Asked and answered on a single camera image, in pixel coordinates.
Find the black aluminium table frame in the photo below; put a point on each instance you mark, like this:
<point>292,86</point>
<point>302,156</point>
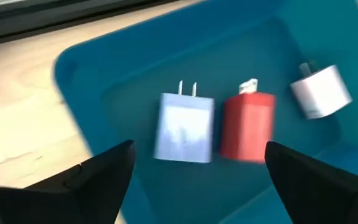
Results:
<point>26,28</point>

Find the blue plastic bin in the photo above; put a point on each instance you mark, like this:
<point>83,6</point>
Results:
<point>197,46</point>

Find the pale pink charger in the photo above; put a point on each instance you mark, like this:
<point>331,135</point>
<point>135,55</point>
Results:
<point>320,90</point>

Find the red charger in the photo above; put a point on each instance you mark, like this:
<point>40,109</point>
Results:
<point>247,124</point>

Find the light blue charger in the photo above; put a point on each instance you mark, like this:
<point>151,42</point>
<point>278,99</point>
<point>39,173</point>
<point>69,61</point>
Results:
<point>182,130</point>

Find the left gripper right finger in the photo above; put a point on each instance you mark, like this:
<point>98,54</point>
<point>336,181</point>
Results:
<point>315,193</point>

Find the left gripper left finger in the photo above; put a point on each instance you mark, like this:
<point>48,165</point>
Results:
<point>89,186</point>

